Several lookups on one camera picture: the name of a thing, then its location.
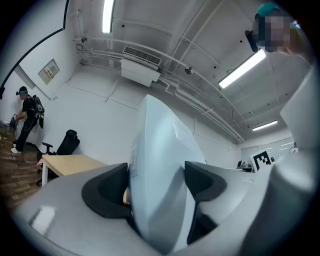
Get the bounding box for white ceiling pipes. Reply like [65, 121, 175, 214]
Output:
[73, 36, 246, 144]

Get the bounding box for black office chair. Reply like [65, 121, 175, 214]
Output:
[36, 129, 81, 186]

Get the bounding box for white air conditioner unit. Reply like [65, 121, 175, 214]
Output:
[120, 45, 163, 88]

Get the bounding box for person's left forearm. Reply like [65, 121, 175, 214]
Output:
[238, 149, 318, 256]

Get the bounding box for person's head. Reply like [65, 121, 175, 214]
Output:
[251, 2, 305, 57]

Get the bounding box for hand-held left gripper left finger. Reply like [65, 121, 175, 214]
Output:
[11, 162, 162, 256]

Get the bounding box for person's white shirt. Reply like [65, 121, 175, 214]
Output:
[279, 51, 317, 152]

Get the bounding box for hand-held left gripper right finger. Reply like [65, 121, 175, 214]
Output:
[184, 160, 256, 246]

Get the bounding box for black wall cable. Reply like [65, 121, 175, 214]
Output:
[0, 0, 71, 100]

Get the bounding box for wooden table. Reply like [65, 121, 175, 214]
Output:
[41, 154, 109, 187]

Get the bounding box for black head-worn camera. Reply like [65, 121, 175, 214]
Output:
[244, 29, 260, 54]

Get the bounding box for long ceiling tube light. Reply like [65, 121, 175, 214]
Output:
[218, 48, 267, 90]
[251, 119, 279, 132]
[101, 0, 116, 34]

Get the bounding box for grey wall panel box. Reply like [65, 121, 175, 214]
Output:
[37, 58, 61, 86]

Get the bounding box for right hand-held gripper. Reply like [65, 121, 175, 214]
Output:
[236, 149, 276, 174]

